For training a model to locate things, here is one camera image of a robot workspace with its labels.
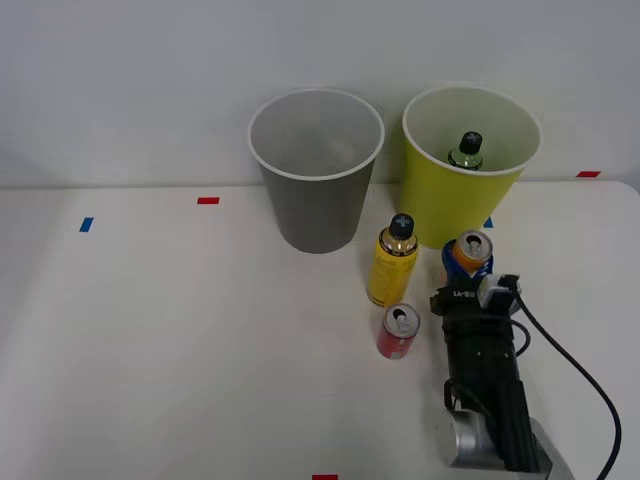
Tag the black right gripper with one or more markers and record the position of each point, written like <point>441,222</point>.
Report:
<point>470,320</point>

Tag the orange drink can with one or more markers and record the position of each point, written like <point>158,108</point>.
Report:
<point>472,247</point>

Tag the silver and black right arm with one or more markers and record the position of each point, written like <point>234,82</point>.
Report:
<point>492,400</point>

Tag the yellow-green plastic waste bin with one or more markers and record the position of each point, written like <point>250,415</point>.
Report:
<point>450,205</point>

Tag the yellow label bottle, black cap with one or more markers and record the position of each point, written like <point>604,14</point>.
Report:
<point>392,272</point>

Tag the red drink can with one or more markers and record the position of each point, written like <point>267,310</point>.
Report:
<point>397,340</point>

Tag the green bottle with black cap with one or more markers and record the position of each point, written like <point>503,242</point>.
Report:
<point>467,156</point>

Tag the grey plastic waste bin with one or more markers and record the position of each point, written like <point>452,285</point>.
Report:
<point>315,210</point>

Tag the pale grey wrist camera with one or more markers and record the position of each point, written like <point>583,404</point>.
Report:
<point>492,290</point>

